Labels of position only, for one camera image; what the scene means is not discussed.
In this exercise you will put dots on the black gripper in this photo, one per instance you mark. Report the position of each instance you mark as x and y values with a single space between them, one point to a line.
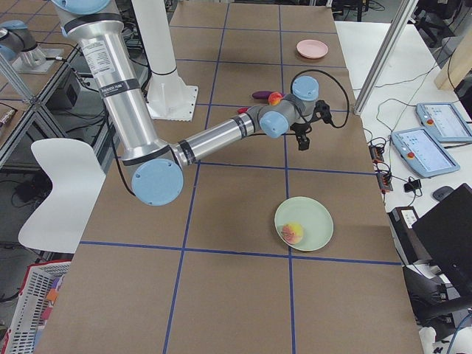
299 130

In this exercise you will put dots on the yellow pink peach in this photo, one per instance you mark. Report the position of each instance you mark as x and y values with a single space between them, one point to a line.
292 233

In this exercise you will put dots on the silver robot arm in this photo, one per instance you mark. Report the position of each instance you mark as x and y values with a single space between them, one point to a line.
155 164

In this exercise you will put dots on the second grey robot arm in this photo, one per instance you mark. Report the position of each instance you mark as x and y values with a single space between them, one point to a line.
19 47

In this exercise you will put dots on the red pomegranate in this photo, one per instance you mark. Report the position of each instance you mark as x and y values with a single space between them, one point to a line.
275 98

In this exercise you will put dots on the purple eggplant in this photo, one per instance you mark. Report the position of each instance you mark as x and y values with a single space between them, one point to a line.
265 95

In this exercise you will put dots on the red chili pepper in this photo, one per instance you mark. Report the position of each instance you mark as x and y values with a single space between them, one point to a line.
242 110

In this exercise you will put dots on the green plate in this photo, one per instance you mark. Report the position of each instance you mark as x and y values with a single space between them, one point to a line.
312 215

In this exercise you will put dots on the pink plate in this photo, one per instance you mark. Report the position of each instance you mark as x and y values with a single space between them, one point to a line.
312 49

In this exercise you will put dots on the near teach pendant tablet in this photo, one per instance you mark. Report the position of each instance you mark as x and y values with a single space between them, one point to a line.
423 153

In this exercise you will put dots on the teach pendant tablet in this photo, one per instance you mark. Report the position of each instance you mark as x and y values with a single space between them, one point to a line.
444 122
423 153

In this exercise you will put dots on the far teach pendant tablet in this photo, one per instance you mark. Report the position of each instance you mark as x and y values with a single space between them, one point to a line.
444 122

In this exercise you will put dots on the black computer mouse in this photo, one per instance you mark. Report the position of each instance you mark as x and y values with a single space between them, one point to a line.
441 193

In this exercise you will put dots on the black laptop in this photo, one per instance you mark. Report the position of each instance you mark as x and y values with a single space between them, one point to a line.
445 232

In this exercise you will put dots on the white chair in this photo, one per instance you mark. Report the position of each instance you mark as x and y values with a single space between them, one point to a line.
58 224

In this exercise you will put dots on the white red plastic basket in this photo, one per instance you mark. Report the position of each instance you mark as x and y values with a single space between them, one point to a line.
33 306

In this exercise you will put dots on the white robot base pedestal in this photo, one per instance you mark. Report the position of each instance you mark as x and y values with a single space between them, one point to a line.
168 96

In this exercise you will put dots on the aluminium frame post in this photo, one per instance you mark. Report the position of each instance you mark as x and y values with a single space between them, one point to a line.
387 47

